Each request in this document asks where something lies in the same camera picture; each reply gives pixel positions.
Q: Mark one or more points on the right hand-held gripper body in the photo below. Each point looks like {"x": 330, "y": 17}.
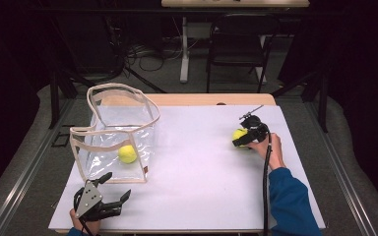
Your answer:
{"x": 256, "y": 128}

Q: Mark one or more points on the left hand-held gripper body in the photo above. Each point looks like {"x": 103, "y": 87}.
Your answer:
{"x": 90, "y": 198}

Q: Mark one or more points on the yellow tennis ball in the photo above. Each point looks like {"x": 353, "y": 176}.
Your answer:
{"x": 239, "y": 134}
{"x": 127, "y": 154}

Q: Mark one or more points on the clear plastic bag beige trim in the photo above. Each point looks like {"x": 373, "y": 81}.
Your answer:
{"x": 108, "y": 144}

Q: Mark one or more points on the person's left hand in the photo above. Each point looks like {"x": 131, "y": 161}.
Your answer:
{"x": 78, "y": 223}

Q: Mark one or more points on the person's right hand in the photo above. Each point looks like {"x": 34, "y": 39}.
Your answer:
{"x": 275, "y": 154}

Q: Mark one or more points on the white table sheet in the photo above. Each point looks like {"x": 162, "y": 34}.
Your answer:
{"x": 190, "y": 157}

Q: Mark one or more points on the black metal stand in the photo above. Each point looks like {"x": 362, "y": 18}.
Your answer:
{"x": 54, "y": 98}
{"x": 323, "y": 105}

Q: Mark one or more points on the black folding chair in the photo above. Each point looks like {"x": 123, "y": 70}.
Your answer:
{"x": 239, "y": 49}

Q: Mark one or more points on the wooden desk with white legs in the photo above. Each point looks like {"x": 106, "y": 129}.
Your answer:
{"x": 184, "y": 49}

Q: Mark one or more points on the small black floor frame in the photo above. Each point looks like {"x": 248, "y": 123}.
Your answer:
{"x": 61, "y": 132}

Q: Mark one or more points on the aluminium floor rail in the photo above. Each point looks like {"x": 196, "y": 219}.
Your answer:
{"x": 29, "y": 167}
{"x": 341, "y": 170}

